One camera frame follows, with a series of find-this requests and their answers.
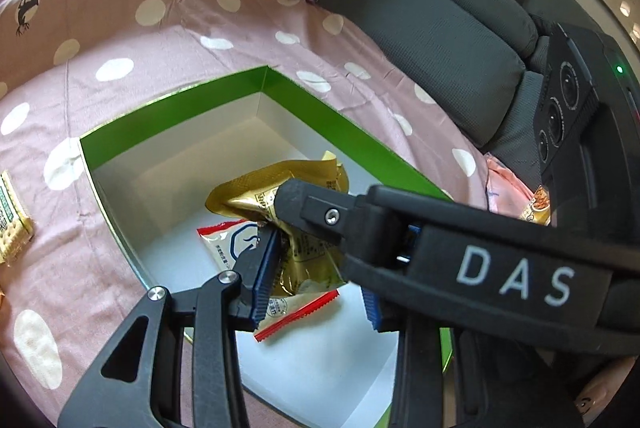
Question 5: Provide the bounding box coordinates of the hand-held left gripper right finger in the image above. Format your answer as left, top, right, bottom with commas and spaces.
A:
362, 290, 453, 428

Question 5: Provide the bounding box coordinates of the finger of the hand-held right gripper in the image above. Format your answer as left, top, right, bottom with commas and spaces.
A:
274, 179, 451, 259
342, 260, 411, 303

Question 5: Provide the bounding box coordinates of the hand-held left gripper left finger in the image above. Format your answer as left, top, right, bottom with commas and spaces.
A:
57, 228, 281, 428

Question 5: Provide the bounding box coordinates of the white and red snack packet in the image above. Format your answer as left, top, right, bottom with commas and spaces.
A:
196, 220, 341, 343

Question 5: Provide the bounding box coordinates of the gold snack packet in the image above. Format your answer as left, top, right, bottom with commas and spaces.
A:
205, 151, 351, 299

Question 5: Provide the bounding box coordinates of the green cardboard box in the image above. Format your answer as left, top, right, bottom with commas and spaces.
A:
79, 65, 453, 428

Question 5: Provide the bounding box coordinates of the green and yellow cracker packet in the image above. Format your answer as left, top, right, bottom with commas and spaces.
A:
0, 171, 35, 265

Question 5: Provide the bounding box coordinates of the orange snack packet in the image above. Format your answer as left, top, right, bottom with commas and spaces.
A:
520, 185, 552, 226

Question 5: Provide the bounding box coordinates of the pink snack packet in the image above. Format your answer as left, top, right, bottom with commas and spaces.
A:
484, 154, 537, 215

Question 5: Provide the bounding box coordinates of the grey sofa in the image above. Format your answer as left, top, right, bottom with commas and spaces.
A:
315, 0, 601, 159

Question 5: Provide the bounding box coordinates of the pink polka dot blanket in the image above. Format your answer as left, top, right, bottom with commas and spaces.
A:
0, 0, 491, 428

